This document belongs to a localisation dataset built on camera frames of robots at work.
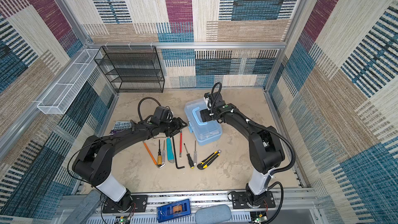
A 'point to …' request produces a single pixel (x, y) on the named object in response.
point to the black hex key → (179, 167)
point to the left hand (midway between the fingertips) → (186, 125)
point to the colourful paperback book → (120, 125)
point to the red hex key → (181, 143)
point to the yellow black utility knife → (209, 160)
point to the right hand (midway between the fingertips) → (208, 115)
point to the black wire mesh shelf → (132, 69)
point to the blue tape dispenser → (173, 210)
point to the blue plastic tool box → (204, 132)
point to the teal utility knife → (170, 156)
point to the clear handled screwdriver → (195, 155)
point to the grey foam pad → (213, 214)
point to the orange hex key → (159, 166)
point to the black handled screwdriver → (190, 160)
